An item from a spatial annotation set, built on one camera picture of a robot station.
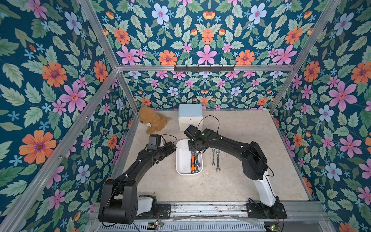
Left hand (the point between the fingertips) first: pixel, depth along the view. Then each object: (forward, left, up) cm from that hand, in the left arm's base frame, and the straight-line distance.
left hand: (174, 147), depth 88 cm
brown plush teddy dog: (+19, +13, +4) cm, 23 cm away
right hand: (0, -12, -2) cm, 12 cm away
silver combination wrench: (-9, -14, -8) cm, 18 cm away
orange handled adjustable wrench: (-11, -11, -8) cm, 18 cm away
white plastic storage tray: (-4, -5, -9) cm, 11 cm away
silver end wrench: (-12, -27, -9) cm, 30 cm away
